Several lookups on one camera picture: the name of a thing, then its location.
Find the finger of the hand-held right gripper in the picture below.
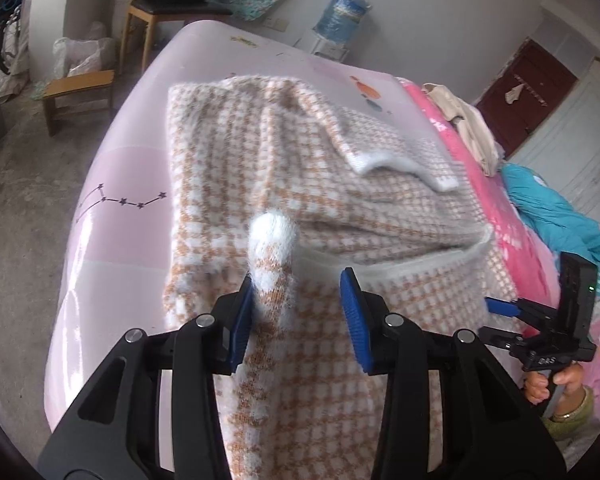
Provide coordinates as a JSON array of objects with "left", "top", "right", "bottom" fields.
[
  {"left": 484, "top": 296, "right": 527, "bottom": 320},
  {"left": 480, "top": 325, "right": 528, "bottom": 358}
]

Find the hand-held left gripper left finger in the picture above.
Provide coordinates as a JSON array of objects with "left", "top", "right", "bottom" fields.
[{"left": 37, "top": 274, "right": 256, "bottom": 480}]

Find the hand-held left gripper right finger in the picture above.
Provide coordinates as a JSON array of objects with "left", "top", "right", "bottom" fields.
[{"left": 340, "top": 266, "right": 568, "bottom": 480}]

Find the beige white houndstooth coat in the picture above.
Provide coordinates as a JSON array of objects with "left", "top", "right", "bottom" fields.
[{"left": 161, "top": 74, "right": 526, "bottom": 480}]

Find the person's right hand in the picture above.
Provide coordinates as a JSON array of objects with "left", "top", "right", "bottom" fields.
[{"left": 522, "top": 361, "right": 587, "bottom": 417}]

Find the pink floral blanket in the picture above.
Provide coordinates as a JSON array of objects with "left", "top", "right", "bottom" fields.
[{"left": 397, "top": 77, "right": 600, "bottom": 426}]

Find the teal garment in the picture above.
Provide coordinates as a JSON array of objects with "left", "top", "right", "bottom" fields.
[{"left": 502, "top": 162, "right": 600, "bottom": 266}]

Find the white door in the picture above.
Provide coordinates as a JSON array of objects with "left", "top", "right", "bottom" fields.
[{"left": 507, "top": 57, "right": 600, "bottom": 221}]

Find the beige garment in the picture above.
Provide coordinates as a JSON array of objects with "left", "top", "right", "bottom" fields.
[{"left": 421, "top": 82, "right": 506, "bottom": 177}]

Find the dark brown door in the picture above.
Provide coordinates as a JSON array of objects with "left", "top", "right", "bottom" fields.
[{"left": 475, "top": 37, "right": 578, "bottom": 161}]

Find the white water dispenser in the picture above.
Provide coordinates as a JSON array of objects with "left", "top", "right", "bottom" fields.
[{"left": 310, "top": 35, "right": 351, "bottom": 63}]

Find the small wooden stool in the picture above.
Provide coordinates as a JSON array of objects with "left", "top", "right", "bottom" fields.
[{"left": 42, "top": 70, "right": 116, "bottom": 136}]

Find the blue water jug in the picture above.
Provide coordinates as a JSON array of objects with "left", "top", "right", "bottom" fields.
[{"left": 314, "top": 0, "right": 372, "bottom": 46}]

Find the clear plastic bag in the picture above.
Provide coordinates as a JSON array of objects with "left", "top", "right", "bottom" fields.
[{"left": 52, "top": 22, "right": 118, "bottom": 78}]

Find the wooden chair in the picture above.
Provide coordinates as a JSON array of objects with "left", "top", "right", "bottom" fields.
[{"left": 120, "top": 0, "right": 233, "bottom": 73}]

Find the wheelchair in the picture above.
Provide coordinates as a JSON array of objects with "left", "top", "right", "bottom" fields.
[{"left": 0, "top": 2, "right": 28, "bottom": 78}]

